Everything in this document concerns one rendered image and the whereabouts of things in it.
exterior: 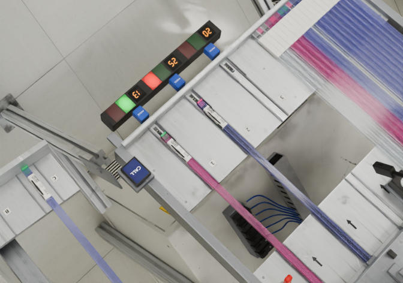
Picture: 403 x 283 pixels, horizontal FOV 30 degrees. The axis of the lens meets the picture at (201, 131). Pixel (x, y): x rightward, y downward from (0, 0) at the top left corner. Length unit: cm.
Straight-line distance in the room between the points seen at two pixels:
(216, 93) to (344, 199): 36
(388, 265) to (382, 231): 10
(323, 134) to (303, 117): 9
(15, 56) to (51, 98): 17
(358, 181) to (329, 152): 44
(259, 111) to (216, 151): 13
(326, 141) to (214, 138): 52
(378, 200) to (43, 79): 109
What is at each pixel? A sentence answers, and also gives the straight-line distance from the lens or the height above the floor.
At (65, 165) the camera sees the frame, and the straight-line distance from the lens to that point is 199.
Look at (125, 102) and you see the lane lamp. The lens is 165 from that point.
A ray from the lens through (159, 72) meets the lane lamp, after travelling 168.
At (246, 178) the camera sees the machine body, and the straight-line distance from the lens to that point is 191.
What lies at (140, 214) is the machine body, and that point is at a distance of 197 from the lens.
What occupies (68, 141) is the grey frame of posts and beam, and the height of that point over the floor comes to 46.
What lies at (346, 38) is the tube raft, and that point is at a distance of 175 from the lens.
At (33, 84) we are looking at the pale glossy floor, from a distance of 227.
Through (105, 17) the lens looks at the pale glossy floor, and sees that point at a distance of 233.
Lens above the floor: 211
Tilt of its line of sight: 56 degrees down
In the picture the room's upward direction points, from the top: 109 degrees clockwise
